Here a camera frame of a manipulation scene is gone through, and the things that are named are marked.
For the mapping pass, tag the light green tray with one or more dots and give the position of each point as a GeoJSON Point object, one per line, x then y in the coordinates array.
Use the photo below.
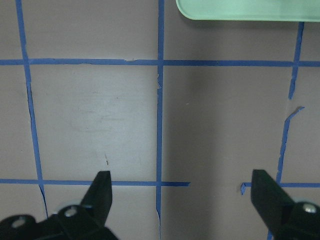
{"type": "Point", "coordinates": [251, 10]}

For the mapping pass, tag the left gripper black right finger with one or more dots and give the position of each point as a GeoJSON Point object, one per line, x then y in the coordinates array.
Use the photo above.
{"type": "Point", "coordinates": [272, 203]}

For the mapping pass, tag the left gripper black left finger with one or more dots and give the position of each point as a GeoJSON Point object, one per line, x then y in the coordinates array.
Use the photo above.
{"type": "Point", "coordinates": [98, 198]}

